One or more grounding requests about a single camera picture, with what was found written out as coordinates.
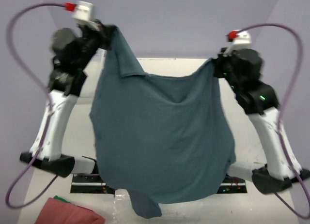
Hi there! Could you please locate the blue-grey t shirt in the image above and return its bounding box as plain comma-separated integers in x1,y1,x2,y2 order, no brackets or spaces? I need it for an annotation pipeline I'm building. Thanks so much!
90,29,235,219

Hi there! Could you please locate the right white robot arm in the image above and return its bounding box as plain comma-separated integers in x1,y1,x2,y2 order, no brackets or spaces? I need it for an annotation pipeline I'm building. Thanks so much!
212,48,310,194

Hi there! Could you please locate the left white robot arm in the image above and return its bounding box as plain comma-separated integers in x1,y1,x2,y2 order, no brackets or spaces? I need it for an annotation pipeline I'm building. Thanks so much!
19,20,116,178

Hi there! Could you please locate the folded green t shirt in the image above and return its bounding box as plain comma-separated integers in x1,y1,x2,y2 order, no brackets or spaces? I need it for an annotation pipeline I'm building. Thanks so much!
53,195,71,204

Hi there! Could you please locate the folded pink t shirt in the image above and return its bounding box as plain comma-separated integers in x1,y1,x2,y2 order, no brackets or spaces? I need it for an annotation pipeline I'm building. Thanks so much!
35,198,105,224

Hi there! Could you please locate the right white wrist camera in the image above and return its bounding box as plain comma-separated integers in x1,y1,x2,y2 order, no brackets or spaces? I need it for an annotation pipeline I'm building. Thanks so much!
224,30,252,56

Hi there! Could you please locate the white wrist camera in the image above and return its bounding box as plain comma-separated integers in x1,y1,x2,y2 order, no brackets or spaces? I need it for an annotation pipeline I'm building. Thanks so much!
224,30,252,56
72,1,99,31

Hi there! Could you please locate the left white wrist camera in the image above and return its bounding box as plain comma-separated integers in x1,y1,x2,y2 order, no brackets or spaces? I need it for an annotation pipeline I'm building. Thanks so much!
72,1,99,31

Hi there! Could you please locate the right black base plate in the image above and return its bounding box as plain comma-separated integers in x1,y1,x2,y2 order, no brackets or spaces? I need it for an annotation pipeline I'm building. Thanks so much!
217,176,248,194

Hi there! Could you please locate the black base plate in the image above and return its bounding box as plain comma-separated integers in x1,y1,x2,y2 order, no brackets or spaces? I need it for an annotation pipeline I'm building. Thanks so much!
217,176,248,194
70,175,115,195

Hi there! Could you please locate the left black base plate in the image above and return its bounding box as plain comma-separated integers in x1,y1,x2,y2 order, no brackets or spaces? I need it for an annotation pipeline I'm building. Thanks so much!
70,175,115,195

